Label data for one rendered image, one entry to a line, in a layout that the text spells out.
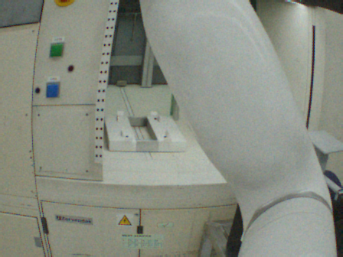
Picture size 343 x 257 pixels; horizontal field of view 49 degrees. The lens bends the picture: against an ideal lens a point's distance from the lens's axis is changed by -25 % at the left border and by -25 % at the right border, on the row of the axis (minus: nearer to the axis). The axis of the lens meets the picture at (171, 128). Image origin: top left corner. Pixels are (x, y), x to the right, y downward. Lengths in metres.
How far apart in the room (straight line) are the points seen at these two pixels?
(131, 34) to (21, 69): 0.99
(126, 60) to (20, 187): 0.99
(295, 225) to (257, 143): 0.09
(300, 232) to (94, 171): 0.81
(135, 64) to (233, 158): 1.60
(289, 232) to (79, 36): 0.76
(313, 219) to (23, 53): 0.81
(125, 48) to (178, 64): 1.60
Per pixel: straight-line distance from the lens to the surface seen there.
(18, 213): 1.21
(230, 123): 0.35
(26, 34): 1.02
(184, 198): 1.18
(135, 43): 1.95
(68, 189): 1.14
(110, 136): 1.32
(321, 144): 0.92
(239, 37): 0.34
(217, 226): 1.19
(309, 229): 0.38
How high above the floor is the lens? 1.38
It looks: 20 degrees down
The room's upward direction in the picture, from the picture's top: 5 degrees clockwise
